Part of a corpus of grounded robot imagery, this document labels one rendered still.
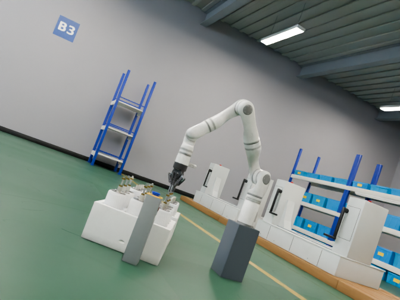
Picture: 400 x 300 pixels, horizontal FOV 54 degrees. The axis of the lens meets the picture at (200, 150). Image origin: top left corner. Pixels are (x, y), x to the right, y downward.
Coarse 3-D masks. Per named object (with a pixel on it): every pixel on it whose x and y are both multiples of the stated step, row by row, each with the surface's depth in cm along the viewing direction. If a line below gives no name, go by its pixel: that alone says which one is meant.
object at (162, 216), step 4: (160, 212) 189; (164, 212) 189; (168, 212) 191; (156, 216) 189; (160, 216) 189; (164, 216) 189; (168, 216) 191; (156, 220) 188; (160, 220) 188; (164, 220) 189; (160, 224) 189; (164, 224) 190
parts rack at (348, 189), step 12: (300, 156) 898; (360, 156) 727; (312, 180) 821; (348, 180) 731; (372, 180) 752; (348, 192) 722; (360, 192) 694; (372, 192) 671; (336, 216) 725; (300, 228) 802; (384, 228) 624; (324, 240) 729; (384, 264) 601
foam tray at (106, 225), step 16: (96, 208) 186; (112, 208) 186; (96, 224) 185; (112, 224) 185; (128, 224) 185; (96, 240) 185; (112, 240) 185; (128, 240) 185; (160, 240) 185; (144, 256) 184; (160, 256) 184
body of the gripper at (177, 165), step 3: (174, 162) 205; (177, 162) 204; (174, 165) 204; (177, 165) 203; (180, 165) 203; (183, 165) 204; (186, 165) 205; (174, 168) 208; (177, 168) 203; (180, 168) 203; (183, 168) 204; (186, 168) 206; (174, 171) 207; (177, 171) 205; (180, 171) 204; (183, 171) 204; (174, 174) 206; (180, 174) 203; (183, 174) 204; (177, 177) 204
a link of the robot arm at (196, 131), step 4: (200, 124) 206; (204, 124) 206; (192, 128) 204; (196, 128) 204; (200, 128) 205; (204, 128) 206; (208, 128) 206; (188, 132) 204; (192, 132) 203; (196, 132) 204; (200, 132) 205; (204, 132) 206; (208, 132) 208; (188, 136) 204; (192, 136) 203; (196, 136) 204; (200, 136) 205
